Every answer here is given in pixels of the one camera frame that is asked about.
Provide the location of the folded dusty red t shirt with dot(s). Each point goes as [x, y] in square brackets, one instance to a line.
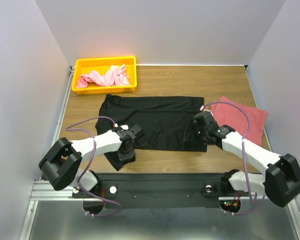
[241, 117]

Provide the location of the left white knob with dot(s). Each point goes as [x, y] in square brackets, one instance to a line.
[112, 189]

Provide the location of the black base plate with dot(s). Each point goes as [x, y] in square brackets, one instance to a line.
[98, 205]

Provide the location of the aluminium front rail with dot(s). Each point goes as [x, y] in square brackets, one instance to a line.
[52, 192]

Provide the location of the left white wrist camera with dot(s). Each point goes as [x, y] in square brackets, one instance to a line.
[124, 127]

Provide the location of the right silver knob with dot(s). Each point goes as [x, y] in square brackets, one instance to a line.
[208, 189]

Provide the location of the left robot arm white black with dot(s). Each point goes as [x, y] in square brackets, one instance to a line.
[61, 164]

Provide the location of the black t shirt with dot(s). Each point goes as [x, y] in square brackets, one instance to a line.
[163, 119]

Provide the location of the aluminium left side rail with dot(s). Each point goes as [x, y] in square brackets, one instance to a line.
[56, 128]

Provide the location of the aluminium rail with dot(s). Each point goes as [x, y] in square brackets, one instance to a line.
[56, 128]
[52, 192]

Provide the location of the yellow plastic bin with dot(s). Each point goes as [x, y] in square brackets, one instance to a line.
[101, 65]

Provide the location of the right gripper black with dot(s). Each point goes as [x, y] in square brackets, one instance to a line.
[189, 130]

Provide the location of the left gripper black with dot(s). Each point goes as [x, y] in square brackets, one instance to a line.
[127, 156]

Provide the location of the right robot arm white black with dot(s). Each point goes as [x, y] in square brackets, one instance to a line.
[279, 175]

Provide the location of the pink crumpled t shirt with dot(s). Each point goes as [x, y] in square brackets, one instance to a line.
[116, 76]

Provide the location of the electronics board with leds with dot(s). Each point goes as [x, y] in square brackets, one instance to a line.
[231, 204]

